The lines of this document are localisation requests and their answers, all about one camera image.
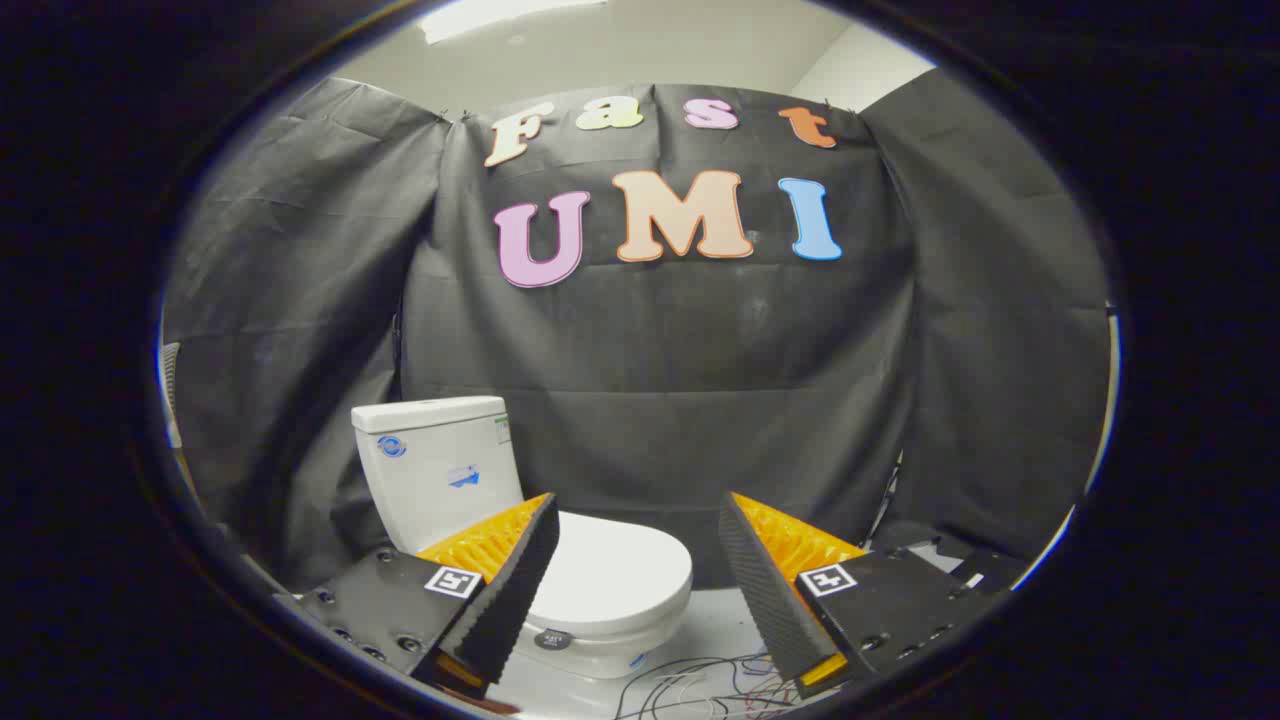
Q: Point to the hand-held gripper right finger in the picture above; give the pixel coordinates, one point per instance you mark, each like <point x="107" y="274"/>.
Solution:
<point x="760" y="590"/>

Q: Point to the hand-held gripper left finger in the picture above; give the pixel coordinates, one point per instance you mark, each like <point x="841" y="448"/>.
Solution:
<point x="510" y="585"/>

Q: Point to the black backdrop cloth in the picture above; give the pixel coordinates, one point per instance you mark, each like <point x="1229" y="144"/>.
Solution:
<point x="680" y="380"/>

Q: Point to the ceiling light panel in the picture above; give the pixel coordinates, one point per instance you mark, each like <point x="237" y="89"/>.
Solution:
<point x="500" y="15"/>

